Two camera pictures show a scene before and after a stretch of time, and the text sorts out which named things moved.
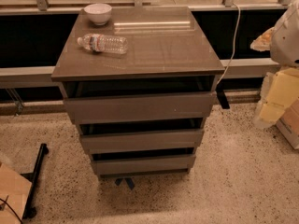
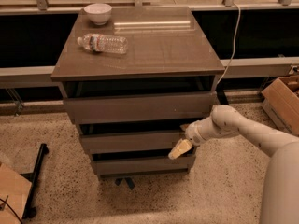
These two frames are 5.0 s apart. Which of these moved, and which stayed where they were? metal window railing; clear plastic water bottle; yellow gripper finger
Moved: yellow gripper finger
Stayed: clear plastic water bottle; metal window railing
